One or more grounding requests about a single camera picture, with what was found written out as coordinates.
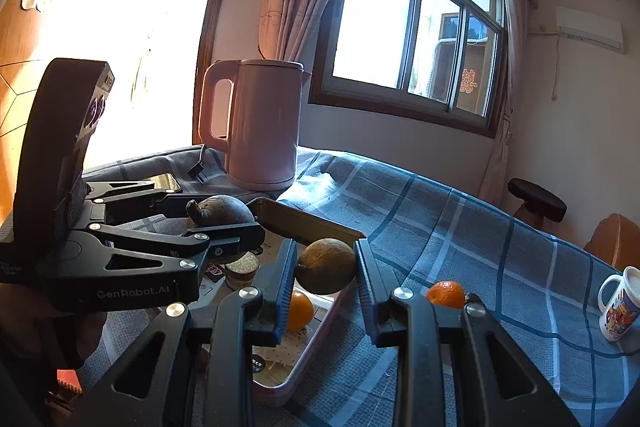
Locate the brown framed window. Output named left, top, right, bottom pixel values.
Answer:
left=308, top=0, right=508, bottom=138

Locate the pink metal tin box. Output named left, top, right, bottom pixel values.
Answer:
left=200, top=197, right=369, bottom=409

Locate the air conditioner cord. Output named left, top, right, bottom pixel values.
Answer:
left=530, top=27, right=561, bottom=100

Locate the small brown fruit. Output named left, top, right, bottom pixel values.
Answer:
left=295, top=238, right=357, bottom=296

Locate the black kettle plug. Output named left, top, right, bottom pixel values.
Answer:
left=187, top=144, right=208, bottom=182

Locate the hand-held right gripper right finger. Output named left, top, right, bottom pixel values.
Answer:
left=352, top=238, right=581, bottom=427

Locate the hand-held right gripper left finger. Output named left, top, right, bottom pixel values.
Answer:
left=75, top=238, right=299, bottom=427

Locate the white printed mug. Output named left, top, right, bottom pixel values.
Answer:
left=598, top=266, right=640, bottom=343

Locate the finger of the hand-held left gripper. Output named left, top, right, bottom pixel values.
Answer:
left=82, top=179, right=201, bottom=228
left=89, top=222, right=266, bottom=272

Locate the brown leather chair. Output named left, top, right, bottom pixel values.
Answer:
left=584, top=213, right=640, bottom=273

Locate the person's left hand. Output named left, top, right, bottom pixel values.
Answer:
left=45, top=307, right=108, bottom=370

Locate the round orange fruit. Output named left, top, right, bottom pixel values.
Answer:
left=286, top=291, right=316, bottom=332

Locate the white printed paper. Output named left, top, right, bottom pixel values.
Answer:
left=252, top=342, right=306, bottom=389

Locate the blue plaid tablecloth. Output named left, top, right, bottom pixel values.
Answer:
left=75, top=146, right=640, bottom=427

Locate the pink electric kettle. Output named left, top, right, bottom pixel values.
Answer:
left=198, top=59, right=313, bottom=192

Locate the tangerine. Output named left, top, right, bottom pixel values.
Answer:
left=426, top=280, right=467, bottom=310

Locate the dark round stool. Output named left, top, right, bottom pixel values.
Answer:
left=507, top=178, right=568, bottom=228

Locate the gold smartphone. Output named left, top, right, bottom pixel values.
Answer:
left=147, top=173, right=182, bottom=194

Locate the white air conditioner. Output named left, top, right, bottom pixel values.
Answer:
left=555, top=7, right=626, bottom=54

